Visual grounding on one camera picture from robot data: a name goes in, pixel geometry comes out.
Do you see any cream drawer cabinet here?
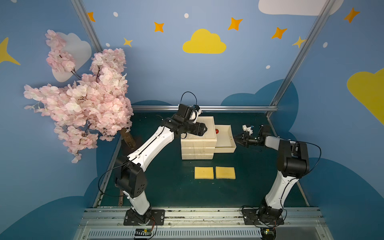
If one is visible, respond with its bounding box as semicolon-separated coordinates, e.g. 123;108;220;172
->
181;116;217;160

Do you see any dark tree base plate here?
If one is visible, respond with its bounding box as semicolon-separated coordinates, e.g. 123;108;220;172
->
120;135;144;156

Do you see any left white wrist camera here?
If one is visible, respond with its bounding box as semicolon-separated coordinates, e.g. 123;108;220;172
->
191;105;202;123

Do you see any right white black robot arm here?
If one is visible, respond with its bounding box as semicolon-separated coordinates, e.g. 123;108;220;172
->
235;125;310;226

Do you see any pink cherry blossom tree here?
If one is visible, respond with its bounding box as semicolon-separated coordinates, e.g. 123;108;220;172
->
24;30;134;163

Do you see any left green circuit board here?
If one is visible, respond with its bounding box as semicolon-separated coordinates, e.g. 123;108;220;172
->
134;228;155;240

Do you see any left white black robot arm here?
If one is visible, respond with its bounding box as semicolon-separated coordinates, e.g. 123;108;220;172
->
115;104;208;221

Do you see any right small circuit board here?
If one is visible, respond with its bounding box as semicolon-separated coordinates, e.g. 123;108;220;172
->
261;229;277;240

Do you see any aluminium front rail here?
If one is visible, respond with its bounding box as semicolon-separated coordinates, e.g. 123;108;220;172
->
74;207;333;240

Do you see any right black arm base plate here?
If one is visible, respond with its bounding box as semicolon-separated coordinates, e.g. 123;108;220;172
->
241;209;284;228

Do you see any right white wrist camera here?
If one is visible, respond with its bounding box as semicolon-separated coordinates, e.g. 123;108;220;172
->
242;125;254;136

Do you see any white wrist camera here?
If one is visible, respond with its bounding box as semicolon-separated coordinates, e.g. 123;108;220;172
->
242;125;254;136
191;105;202;123

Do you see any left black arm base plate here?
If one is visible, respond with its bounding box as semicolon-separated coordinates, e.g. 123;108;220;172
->
123;209;165;226

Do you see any yellow sponge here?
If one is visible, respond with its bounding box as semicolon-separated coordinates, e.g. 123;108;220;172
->
215;167;236;180
194;167;214;180

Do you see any brown slotted spatula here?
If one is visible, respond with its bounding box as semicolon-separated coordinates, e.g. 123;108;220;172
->
118;190;125;207

